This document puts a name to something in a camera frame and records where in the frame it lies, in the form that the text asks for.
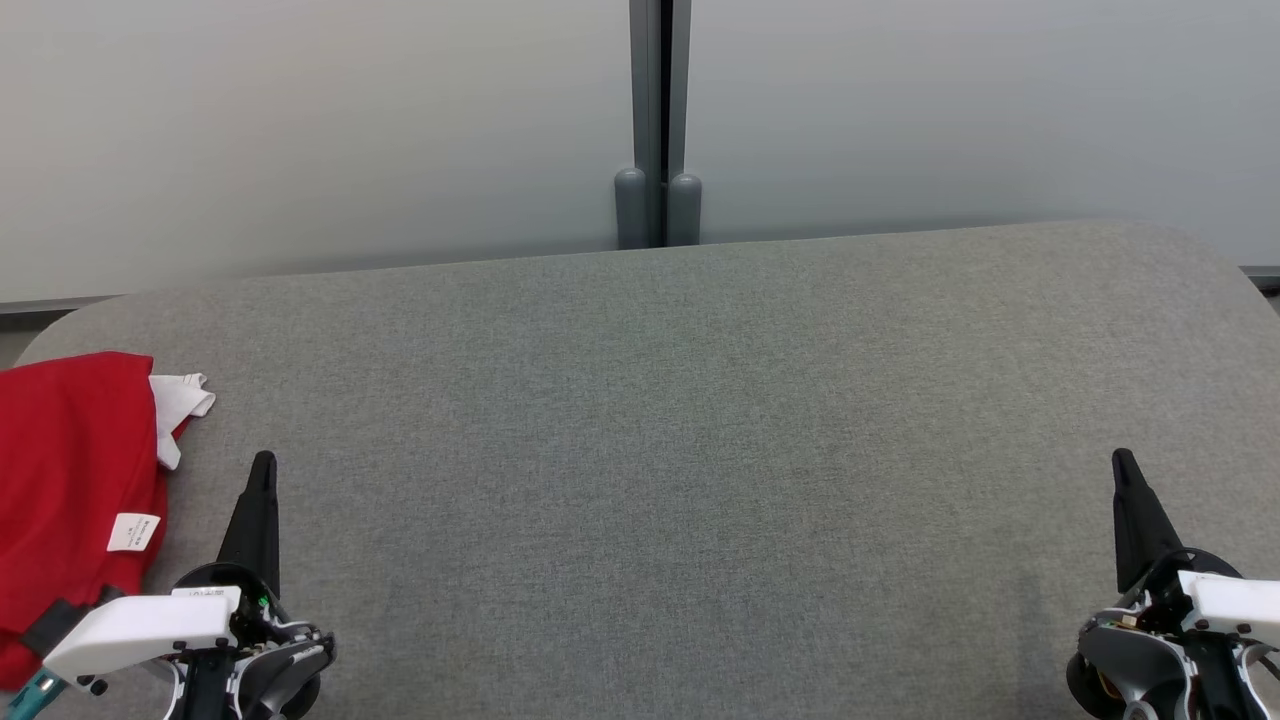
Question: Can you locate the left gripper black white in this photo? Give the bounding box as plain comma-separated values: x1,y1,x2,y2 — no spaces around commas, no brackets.
42,450,336,696

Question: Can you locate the grey partition post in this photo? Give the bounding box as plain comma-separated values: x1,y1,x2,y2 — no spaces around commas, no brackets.
629,0,694,248

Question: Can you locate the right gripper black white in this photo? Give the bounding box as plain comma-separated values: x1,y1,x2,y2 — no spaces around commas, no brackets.
1100,448,1280,647

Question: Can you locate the teal cable connector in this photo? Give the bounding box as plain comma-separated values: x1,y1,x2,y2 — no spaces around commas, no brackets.
0,668,67,720

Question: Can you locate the grey fabric sofa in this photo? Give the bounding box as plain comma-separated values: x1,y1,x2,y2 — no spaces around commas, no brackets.
0,220,1280,720

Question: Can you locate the red and white garment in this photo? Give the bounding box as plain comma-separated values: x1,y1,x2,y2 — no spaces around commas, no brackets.
0,350,217,693

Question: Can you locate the grey cylindrical post foot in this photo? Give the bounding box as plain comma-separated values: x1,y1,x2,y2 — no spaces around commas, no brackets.
614,168,651,250
667,172,703,247

